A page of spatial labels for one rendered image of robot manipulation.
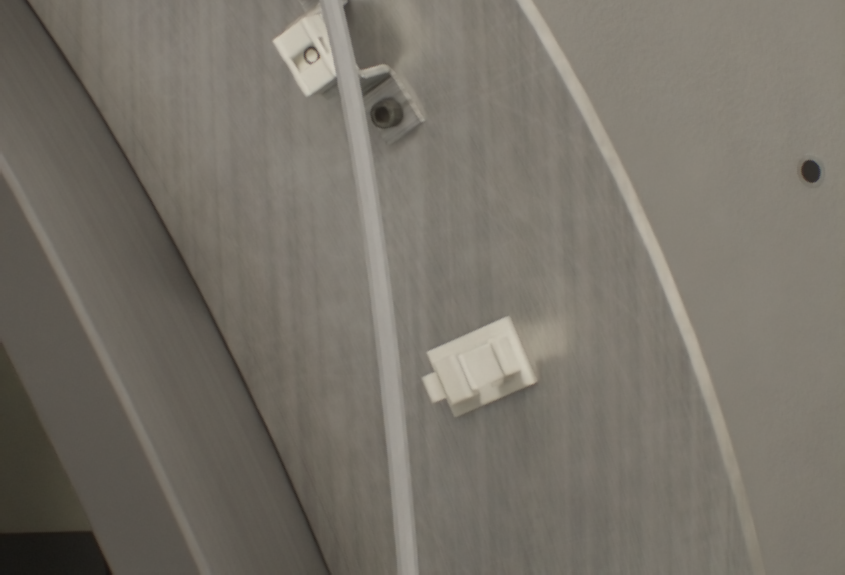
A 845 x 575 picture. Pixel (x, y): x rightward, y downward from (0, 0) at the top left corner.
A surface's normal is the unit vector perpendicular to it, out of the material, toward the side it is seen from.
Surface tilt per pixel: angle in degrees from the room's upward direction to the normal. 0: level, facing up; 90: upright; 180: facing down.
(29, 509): 90
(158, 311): 61
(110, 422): 90
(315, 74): 90
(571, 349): 90
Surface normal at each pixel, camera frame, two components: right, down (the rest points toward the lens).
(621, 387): -0.47, 0.17
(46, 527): 0.20, 0.15
